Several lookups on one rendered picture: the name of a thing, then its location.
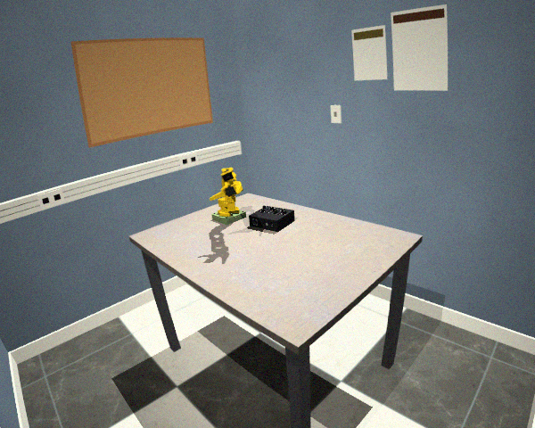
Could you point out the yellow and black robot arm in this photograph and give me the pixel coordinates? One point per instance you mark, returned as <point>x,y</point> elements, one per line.
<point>228,205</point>

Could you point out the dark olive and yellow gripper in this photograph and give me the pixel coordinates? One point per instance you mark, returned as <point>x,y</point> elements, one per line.
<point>231,191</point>

